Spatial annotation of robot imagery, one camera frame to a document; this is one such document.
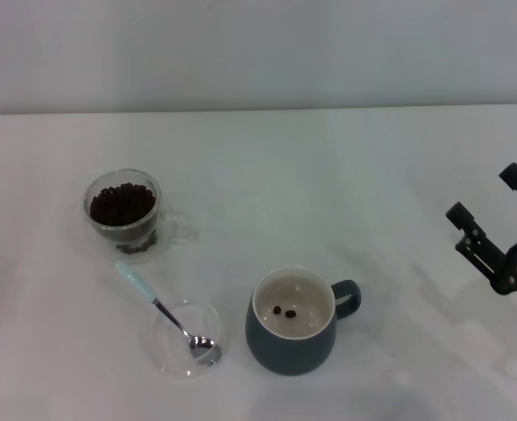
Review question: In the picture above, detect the light blue handled metal spoon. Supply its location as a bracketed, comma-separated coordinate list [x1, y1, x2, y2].
[114, 260, 223, 367]

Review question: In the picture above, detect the clear double-walled glass cup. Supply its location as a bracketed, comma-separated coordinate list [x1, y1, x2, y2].
[81, 168, 199, 265]

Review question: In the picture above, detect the dark blue ceramic mug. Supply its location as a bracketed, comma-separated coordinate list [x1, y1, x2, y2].
[244, 264, 364, 377]

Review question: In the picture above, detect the clear round glass lid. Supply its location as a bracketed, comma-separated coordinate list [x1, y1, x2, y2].
[150, 299, 231, 381]

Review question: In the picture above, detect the pile of coffee beans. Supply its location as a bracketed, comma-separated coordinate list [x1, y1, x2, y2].
[89, 182, 159, 256]

